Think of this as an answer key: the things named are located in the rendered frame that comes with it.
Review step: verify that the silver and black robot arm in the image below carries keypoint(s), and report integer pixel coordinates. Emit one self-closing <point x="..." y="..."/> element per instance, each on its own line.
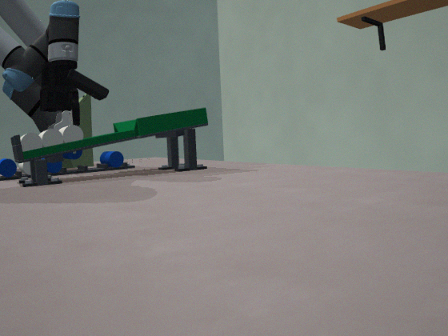
<point x="24" y="66"/>

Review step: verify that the blue cylinder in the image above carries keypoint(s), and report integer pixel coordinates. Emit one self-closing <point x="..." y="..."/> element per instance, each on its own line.
<point x="112" y="158"/>
<point x="7" y="168"/>
<point x="73" y="156"/>
<point x="54" y="167"/>

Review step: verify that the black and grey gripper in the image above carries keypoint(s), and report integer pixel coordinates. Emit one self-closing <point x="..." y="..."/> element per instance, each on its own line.
<point x="60" y="94"/>

